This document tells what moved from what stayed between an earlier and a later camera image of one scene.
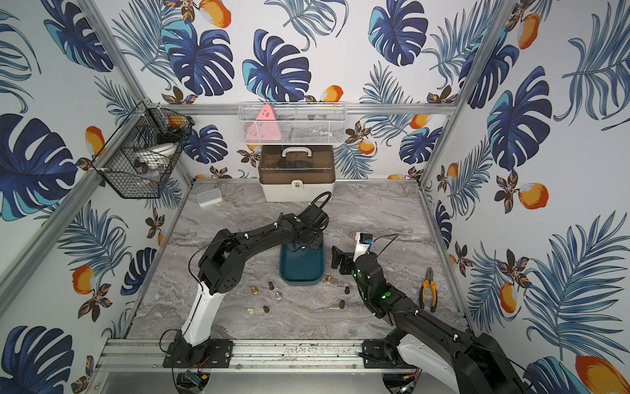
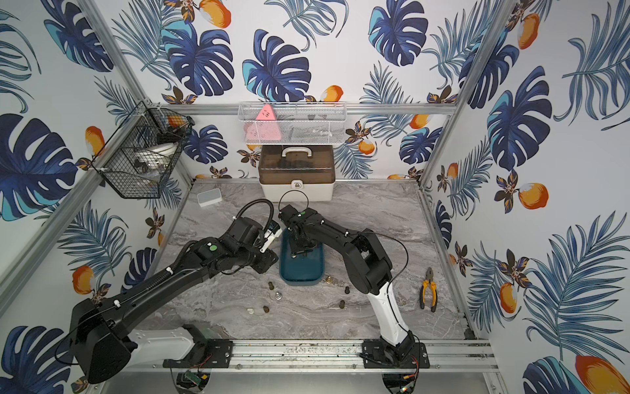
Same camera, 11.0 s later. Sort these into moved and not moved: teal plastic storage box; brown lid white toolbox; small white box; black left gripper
Moved: black left gripper
Not moved: small white box; brown lid white toolbox; teal plastic storage box
